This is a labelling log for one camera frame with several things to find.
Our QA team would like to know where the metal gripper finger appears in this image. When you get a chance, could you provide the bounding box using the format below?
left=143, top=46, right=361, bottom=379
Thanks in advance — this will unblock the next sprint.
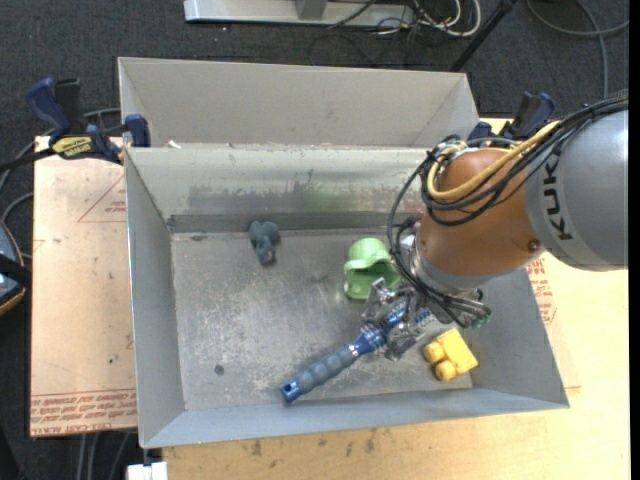
left=360, top=276, right=402, bottom=320
left=383, top=323, right=424, bottom=363

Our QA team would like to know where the green plastic cup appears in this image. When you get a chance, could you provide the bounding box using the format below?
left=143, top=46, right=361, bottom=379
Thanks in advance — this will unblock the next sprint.
left=342, top=237, right=403, bottom=301

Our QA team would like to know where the yellow toy block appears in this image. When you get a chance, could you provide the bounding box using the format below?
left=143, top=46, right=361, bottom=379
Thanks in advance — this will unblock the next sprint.
left=422, top=327, right=480, bottom=383

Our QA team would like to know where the dark grey toy animal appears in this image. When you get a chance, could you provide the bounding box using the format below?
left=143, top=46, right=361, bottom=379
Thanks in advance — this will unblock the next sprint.
left=248, top=219, right=282, bottom=268

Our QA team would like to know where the grey metal bin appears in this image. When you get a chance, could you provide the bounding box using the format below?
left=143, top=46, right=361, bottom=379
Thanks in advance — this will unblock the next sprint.
left=117, top=56, right=571, bottom=450

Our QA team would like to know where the blue handled tool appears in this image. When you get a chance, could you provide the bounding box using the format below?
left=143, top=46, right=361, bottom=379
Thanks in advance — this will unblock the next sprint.
left=278, top=305, right=433, bottom=406

